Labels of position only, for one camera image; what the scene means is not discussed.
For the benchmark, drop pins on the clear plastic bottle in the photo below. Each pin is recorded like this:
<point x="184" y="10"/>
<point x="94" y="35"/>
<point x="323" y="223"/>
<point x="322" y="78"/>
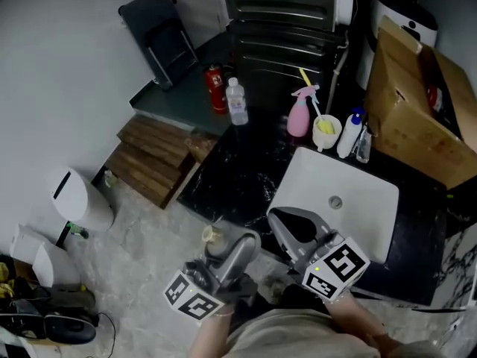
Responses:
<point x="236" y="103"/>

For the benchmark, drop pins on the yellow bananas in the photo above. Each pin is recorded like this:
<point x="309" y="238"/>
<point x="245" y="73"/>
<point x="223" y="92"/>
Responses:
<point x="5" y="280"/>

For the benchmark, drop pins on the stack of wooden planks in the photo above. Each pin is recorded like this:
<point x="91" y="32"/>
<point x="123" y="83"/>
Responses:
<point x="149" y="155"/>

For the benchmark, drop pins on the white door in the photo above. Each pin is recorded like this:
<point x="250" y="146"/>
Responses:
<point x="201" y="9"/>

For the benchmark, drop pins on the yellow stick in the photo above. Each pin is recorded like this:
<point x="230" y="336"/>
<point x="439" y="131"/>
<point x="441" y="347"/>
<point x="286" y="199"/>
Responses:
<point x="305" y="77"/>

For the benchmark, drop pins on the person's right forearm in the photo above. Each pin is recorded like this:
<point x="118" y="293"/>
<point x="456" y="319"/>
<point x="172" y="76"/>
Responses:
<point x="357" y="319"/>

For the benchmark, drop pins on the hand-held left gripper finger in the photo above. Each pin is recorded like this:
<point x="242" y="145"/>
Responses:
<point x="242" y="250"/>
<point x="215" y="253"/>

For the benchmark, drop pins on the red item in box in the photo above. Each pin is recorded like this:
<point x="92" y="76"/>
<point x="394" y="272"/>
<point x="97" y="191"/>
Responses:
<point x="435" y="98"/>

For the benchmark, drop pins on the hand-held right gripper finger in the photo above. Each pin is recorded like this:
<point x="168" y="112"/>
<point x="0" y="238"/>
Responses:
<point x="311" y="218"/>
<point x="287" y="242"/>

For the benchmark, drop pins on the person's beige clothing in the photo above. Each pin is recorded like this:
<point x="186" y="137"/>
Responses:
<point x="298" y="334"/>

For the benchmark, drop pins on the red fire extinguisher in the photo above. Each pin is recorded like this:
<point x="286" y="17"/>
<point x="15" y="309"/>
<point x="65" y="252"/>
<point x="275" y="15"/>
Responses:
<point x="216" y="88"/>

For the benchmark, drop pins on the white water heater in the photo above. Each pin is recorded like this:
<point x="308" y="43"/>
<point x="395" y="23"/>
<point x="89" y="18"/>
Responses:
<point x="395" y="17"/>

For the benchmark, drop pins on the white box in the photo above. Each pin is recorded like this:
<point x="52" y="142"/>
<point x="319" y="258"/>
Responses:
<point x="41" y="256"/>

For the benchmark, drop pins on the person's left forearm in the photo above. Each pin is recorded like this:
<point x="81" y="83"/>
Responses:
<point x="212" y="334"/>

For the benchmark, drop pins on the dark louvred cabinet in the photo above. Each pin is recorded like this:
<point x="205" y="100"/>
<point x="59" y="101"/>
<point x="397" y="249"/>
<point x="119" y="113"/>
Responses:
<point x="283" y="39"/>

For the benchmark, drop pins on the small clear bottle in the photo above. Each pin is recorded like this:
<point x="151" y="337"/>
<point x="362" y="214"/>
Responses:
<point x="364" y="145"/>

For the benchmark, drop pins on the black folding chair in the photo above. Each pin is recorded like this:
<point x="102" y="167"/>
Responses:
<point x="156" y="32"/>

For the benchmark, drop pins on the small green item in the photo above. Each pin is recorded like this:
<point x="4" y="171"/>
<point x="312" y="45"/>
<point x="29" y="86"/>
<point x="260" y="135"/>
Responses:
<point x="78" y="231"/>

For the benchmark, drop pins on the yellow brush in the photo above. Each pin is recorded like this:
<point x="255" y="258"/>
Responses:
<point x="325" y="125"/>

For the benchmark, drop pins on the black round device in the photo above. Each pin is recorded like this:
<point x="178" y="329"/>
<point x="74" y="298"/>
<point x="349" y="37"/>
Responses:
<point x="71" y="328"/>

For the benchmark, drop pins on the pink spray bottle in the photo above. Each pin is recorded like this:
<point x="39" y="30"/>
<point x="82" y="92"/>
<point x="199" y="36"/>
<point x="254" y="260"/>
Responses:
<point x="299" y="118"/>

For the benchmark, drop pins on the black marble sink counter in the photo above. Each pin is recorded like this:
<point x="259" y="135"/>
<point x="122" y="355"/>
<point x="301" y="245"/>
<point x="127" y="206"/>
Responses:
<point x="238" y="170"/>

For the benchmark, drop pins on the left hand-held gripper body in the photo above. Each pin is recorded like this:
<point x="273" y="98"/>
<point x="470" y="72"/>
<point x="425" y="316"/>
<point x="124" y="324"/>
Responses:
<point x="194" y="297"/>

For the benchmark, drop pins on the cardboard box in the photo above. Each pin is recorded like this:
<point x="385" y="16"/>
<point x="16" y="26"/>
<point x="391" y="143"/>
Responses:
<point x="402" y="125"/>

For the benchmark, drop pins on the white sink basin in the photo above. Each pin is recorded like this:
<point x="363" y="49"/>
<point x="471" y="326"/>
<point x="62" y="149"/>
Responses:
<point x="335" y="174"/>

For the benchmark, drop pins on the metal sink drain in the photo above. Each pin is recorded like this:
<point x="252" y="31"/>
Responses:
<point x="335" y="201"/>

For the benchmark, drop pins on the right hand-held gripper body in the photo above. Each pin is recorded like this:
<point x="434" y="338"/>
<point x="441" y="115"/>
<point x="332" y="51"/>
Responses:
<point x="335" y="270"/>

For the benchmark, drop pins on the white trash can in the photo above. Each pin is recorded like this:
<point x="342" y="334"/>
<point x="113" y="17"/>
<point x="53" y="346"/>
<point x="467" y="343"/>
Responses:
<point x="74" y="200"/>

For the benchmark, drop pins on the white pump bottle blue top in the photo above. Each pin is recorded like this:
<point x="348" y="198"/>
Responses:
<point x="349" y="136"/>

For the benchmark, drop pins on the white cup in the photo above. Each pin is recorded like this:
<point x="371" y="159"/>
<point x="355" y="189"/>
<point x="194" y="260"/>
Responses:
<point x="326" y="140"/>

